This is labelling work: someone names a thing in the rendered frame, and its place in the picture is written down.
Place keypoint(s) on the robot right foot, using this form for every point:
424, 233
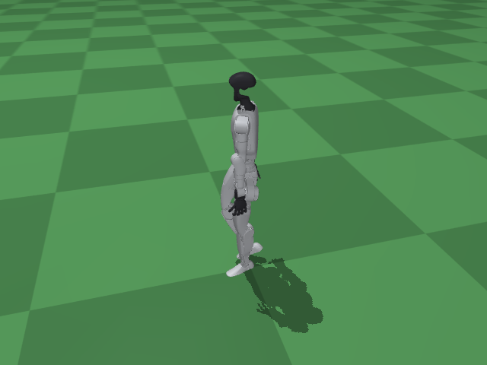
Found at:
256, 248

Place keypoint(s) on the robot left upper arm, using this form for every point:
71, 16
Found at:
241, 131

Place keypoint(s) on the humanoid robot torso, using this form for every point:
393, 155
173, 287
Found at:
252, 143

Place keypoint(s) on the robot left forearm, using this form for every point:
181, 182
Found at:
239, 172

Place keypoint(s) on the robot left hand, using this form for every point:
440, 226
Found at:
239, 204

